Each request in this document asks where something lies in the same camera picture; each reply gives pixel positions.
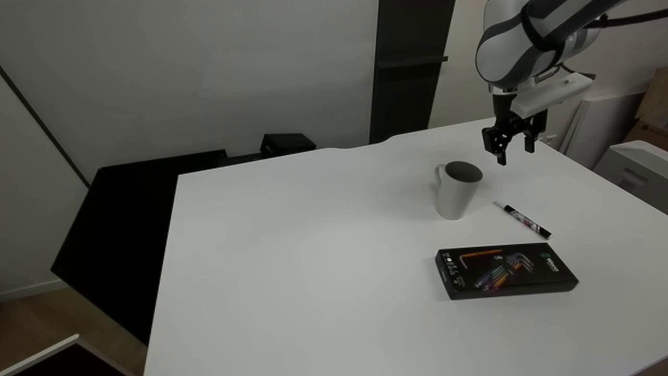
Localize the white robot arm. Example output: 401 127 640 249
477 0 623 164

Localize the white printer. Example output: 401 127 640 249
595 140 668 215

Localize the cardboard box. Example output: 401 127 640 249
628 67 668 150

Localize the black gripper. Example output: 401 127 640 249
483 93 547 164

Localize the black and white marker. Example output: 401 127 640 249
496 201 552 240

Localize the black side table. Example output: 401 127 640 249
52 147 228 342

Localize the small black box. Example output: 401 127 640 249
262 133 316 156

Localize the white board leaning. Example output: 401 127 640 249
562 93 641 166

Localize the black hex key set box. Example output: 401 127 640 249
435 241 579 300

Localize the black vertical wall panel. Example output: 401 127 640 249
369 0 455 142

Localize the white mug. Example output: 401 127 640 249
435 160 483 219

